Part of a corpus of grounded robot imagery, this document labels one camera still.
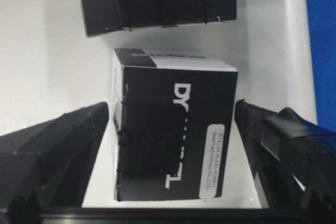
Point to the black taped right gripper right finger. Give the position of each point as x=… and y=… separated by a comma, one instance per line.
x=292, y=161

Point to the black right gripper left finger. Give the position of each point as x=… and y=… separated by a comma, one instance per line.
x=50, y=164

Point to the black white Dynamixel box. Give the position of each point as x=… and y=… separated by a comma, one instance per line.
x=172, y=115

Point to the white plastic bin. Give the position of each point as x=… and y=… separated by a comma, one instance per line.
x=49, y=66

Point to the blue table cloth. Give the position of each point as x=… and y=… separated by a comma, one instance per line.
x=321, y=18

